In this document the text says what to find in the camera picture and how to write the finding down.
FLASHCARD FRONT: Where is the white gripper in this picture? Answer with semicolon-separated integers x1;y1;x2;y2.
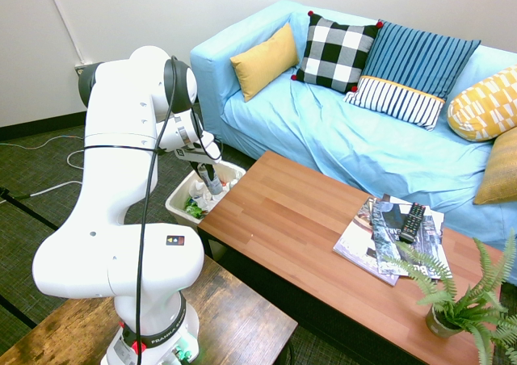
174;141;223;183

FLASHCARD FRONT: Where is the silver drink can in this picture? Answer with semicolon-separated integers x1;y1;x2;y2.
200;166;224;195

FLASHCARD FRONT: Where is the white plastic trash bin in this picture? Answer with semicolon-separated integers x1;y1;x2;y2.
165;161;247;263

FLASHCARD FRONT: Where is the green plastic trash item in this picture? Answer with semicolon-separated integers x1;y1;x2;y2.
184;200;205;220

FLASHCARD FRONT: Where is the crumpled white paper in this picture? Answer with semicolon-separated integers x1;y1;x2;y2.
187;178;229;213

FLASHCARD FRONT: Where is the plain mustard pillow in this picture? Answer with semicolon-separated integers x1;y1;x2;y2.
229;21;301;103

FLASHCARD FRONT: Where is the light blue sofa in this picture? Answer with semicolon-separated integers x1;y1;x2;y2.
189;0;517;253

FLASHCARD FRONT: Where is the red-brown wooden coffee table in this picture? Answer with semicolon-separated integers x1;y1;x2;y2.
196;150;517;365

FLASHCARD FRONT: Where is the dark rustic wooden robot table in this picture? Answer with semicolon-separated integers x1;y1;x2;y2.
0;254;299;365

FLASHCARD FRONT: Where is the stack of magazines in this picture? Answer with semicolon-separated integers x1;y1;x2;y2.
332;194;401;287

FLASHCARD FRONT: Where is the black white checkered pillow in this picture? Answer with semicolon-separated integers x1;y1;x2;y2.
290;10;384;94

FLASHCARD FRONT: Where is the black stand leg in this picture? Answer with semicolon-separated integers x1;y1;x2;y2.
0;186;61;232

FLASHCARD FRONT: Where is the dark cover magazine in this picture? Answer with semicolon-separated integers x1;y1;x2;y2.
370;197;452;281

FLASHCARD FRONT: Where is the black remote control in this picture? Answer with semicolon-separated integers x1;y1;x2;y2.
399;202;427;244

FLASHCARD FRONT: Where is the blue striped pillow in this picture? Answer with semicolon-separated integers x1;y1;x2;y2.
343;19;482;132

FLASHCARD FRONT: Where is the yellow white patterned bolster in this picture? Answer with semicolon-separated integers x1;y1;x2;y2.
447;64;517;143

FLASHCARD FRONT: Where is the potted green fern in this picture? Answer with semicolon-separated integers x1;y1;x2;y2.
381;227;517;365

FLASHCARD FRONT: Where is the mustard fine-striped pillow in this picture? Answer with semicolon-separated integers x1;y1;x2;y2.
473;127;517;206

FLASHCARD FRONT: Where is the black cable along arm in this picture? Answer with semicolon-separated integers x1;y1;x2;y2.
135;55;224;365

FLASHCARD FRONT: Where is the white floor cable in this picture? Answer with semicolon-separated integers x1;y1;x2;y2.
30;148;86;199

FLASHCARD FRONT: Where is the thin green floor cable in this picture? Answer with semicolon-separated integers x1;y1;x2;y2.
0;136;86;151

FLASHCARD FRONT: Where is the white wall conduit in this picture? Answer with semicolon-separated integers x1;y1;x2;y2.
41;0;88;65

